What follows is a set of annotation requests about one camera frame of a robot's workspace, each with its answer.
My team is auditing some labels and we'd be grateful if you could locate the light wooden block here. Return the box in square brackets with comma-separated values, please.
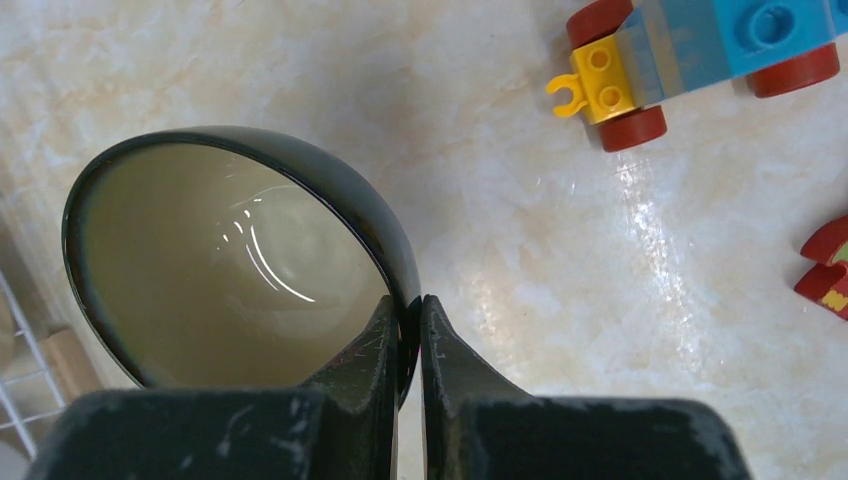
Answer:
[39, 328, 103, 403]

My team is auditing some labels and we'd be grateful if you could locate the white wire dish rack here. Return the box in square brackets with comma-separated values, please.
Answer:
[1, 275, 67, 459]

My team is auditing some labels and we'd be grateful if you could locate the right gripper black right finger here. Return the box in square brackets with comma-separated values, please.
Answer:
[420, 295, 751, 479]

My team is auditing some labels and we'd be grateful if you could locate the toy brick car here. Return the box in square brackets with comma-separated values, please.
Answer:
[546, 0, 847, 152]

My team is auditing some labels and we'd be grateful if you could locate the dark bowl cream inside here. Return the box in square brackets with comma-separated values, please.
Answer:
[61, 126, 421, 400]

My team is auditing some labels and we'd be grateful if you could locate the red owl number toy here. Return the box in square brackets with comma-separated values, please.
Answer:
[794, 215, 847, 320]

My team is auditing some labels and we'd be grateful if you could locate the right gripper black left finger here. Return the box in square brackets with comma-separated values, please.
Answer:
[27, 296, 398, 479]

